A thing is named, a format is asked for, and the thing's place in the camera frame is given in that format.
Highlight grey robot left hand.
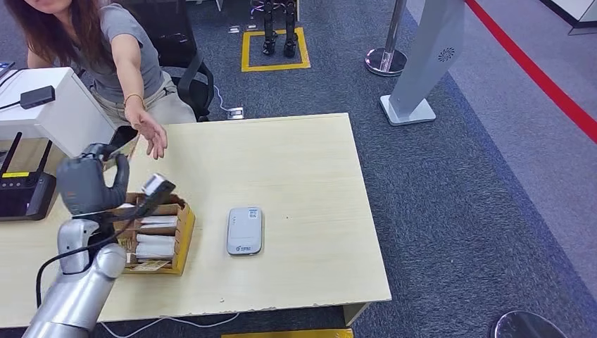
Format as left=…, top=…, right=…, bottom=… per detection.
left=56, top=142, right=130, bottom=218

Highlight person's left hand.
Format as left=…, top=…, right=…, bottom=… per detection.
left=130, top=108, right=169, bottom=161

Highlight patterned ID card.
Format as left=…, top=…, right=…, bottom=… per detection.
left=103, top=137, right=139, bottom=172

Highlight person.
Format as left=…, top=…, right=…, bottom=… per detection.
left=4, top=0, right=197, bottom=161

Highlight patterned brown card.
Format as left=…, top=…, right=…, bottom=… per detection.
left=128, top=259, right=172, bottom=273

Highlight cardboard card organizer box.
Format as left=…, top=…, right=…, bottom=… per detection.
left=111, top=192, right=197, bottom=276

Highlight grey card reader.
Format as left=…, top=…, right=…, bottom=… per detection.
left=226, top=207, right=265, bottom=256

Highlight black office chair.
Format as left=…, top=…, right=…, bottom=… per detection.
left=118, top=0, right=215, bottom=123

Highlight black router with antennas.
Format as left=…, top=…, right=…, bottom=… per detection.
left=0, top=132, right=58, bottom=222

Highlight white box stand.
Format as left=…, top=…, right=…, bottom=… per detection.
left=0, top=66, right=118, bottom=161

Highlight black adapter box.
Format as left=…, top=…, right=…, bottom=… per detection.
left=20, top=85, right=56, bottom=111

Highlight yellow floor tape square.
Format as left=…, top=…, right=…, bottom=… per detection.
left=240, top=27, right=312, bottom=73

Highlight black humanoid robot legs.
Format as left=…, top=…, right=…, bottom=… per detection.
left=260, top=0, right=299, bottom=59

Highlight yellow floor mat edge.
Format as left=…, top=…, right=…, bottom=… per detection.
left=221, top=328, right=354, bottom=338

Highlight desk leg panel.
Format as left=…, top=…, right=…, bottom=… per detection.
left=342, top=303, right=372, bottom=327

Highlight grey kiosk stand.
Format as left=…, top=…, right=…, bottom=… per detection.
left=379, top=0, right=467, bottom=127

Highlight round chrome base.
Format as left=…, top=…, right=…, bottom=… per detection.
left=490, top=311, right=567, bottom=338

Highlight white floor cable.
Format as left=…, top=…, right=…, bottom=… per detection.
left=213, top=85, right=232, bottom=113

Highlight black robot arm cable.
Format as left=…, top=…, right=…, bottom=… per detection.
left=35, top=216, right=139, bottom=309

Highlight white cable under desk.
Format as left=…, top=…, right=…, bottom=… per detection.
left=98, top=312, right=241, bottom=338

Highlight chrome stanchion post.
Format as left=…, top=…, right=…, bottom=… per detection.
left=364, top=0, right=408, bottom=78

